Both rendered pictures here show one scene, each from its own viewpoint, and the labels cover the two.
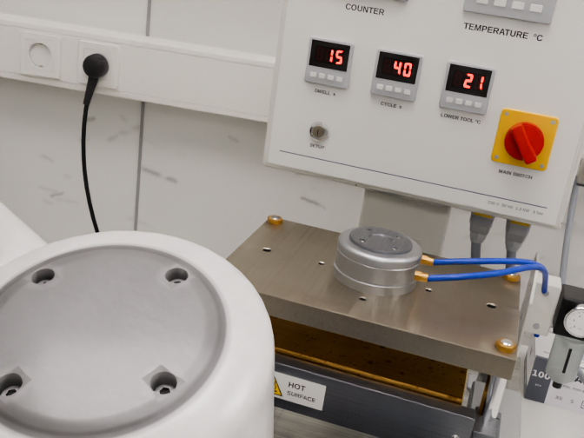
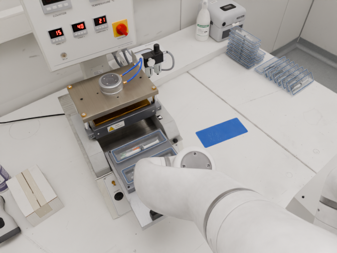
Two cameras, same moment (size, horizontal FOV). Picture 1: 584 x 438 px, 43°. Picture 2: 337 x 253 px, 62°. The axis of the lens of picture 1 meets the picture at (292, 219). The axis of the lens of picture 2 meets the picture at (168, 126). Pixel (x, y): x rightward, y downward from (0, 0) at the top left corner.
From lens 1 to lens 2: 0.45 m
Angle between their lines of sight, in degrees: 45
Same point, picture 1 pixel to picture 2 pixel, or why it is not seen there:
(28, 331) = not seen: hidden behind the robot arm
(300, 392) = (118, 125)
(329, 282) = (106, 98)
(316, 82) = (56, 42)
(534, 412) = not seen: hidden behind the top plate
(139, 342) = (201, 164)
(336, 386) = (126, 119)
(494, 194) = (119, 44)
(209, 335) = (205, 157)
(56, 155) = not seen: outside the picture
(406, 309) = (128, 93)
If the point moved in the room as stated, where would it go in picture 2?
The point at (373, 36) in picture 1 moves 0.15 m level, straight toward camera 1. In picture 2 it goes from (66, 21) to (91, 42)
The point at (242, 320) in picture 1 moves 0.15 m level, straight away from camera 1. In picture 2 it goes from (205, 152) to (150, 114)
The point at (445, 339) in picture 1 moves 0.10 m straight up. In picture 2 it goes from (143, 95) to (140, 71)
